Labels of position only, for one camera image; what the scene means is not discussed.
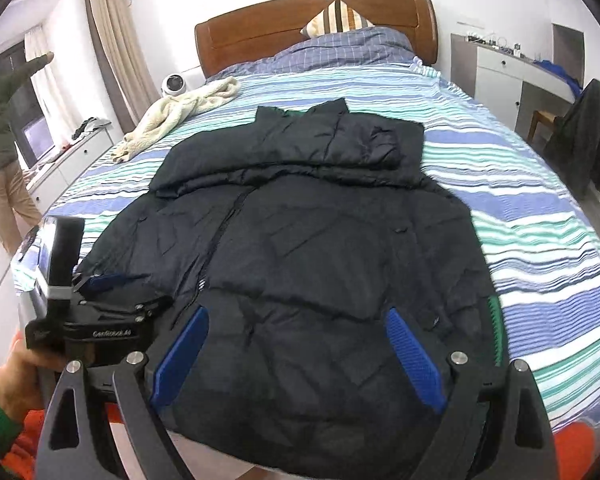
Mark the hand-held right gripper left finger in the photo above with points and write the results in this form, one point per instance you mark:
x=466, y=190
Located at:
x=180, y=355

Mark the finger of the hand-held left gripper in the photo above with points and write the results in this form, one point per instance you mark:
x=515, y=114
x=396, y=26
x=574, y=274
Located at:
x=155, y=306
x=107, y=282

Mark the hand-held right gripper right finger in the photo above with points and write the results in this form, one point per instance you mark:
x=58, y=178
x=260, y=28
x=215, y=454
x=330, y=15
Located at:
x=415, y=355

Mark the black puffer jacket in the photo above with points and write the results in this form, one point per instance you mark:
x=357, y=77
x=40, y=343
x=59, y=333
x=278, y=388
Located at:
x=305, y=260

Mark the person's left hand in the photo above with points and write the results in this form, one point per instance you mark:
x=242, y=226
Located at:
x=20, y=385

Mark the white window cabinet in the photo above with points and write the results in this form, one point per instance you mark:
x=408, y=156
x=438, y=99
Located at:
x=70, y=165

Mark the dark item on cabinet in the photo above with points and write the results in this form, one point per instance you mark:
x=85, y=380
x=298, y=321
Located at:
x=90, y=127

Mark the cream fleece garment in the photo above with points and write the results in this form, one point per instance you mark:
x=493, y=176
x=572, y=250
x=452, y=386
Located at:
x=170, y=115

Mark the person's orange fleece clothing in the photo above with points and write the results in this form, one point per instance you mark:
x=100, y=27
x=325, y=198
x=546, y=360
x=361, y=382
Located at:
x=572, y=450

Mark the striped bed with wooden headboard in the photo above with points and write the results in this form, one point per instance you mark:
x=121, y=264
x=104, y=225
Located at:
x=530, y=200

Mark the white sheer curtain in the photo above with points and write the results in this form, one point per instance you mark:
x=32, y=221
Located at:
x=42, y=90

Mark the small white fan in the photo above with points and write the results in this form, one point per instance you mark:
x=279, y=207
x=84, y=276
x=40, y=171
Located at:
x=173, y=84

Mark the beige curtain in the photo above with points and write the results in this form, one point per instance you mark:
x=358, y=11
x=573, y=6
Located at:
x=115, y=45

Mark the wooden chair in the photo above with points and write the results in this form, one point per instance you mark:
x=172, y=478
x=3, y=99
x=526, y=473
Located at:
x=542, y=122

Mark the dark jacket on chair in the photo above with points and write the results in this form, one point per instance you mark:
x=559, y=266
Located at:
x=585, y=135

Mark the white desk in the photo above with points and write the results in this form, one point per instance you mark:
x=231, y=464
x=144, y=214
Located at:
x=495, y=75

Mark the wooden headboard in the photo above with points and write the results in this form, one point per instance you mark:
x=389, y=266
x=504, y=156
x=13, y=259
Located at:
x=260, y=30

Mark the blue checked duvet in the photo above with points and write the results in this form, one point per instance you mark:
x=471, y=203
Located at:
x=350, y=50

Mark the blue cloth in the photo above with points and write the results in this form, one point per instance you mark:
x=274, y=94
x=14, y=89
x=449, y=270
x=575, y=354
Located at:
x=560, y=72

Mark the small desk clutter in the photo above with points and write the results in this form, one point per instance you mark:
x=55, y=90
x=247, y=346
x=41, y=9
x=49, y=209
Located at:
x=490, y=44

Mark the brown striped pillow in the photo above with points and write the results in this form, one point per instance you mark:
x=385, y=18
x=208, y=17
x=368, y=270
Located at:
x=337, y=17

